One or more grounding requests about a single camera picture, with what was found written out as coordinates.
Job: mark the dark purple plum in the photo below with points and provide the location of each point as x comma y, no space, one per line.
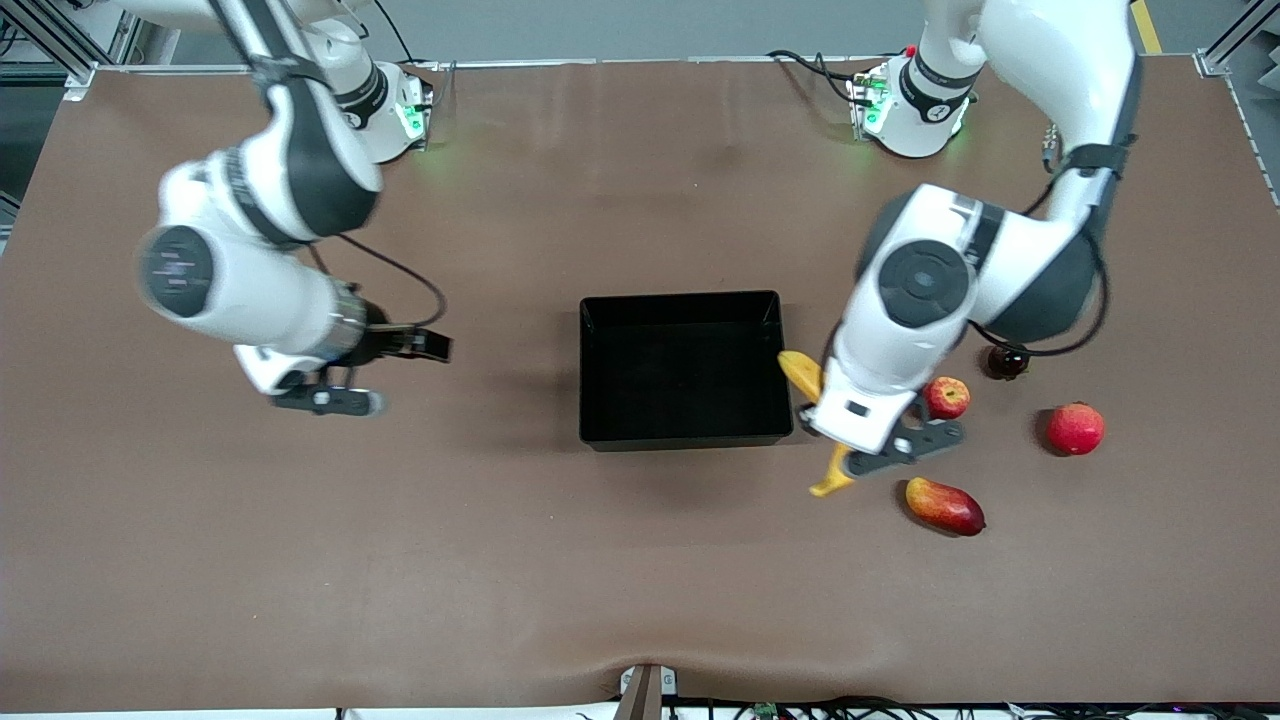
1006,362

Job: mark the red round peach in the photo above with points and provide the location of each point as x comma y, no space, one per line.
1075,429

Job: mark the aluminium frame with braces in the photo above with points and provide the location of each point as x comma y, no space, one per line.
60,40

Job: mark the metal table edge clamp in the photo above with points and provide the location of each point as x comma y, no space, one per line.
640,690

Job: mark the yellow banana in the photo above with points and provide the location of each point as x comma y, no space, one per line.
800,372

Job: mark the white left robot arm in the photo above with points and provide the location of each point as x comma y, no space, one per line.
1040,70

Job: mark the brown table mat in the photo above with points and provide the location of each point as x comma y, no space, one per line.
400,560

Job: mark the small red apple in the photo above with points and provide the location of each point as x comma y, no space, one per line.
946,398

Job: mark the aluminium corner frame post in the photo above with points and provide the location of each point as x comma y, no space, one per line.
1235,40

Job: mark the black plastic box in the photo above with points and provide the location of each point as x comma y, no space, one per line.
690,380

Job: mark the red yellow mango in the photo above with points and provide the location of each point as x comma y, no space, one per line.
945,506

